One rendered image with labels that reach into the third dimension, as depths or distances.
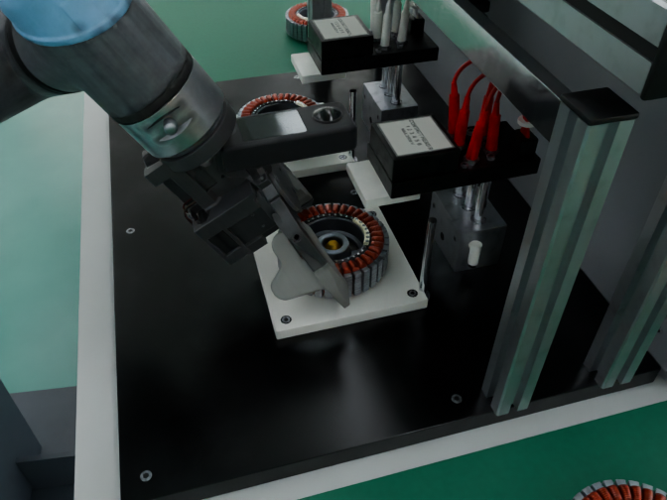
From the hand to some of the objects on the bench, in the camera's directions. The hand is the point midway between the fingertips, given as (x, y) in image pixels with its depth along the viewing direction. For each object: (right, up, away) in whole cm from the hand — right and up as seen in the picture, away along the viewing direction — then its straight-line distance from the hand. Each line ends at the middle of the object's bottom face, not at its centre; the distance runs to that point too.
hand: (333, 249), depth 63 cm
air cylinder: (+7, +16, +22) cm, 28 cm away
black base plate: (-2, +4, +12) cm, 13 cm away
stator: (-7, +15, +18) cm, 24 cm away
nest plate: (0, -2, +2) cm, 3 cm away
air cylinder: (+14, 0, +5) cm, 15 cm away
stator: (0, -1, +1) cm, 2 cm away
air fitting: (+14, -2, +1) cm, 14 cm away
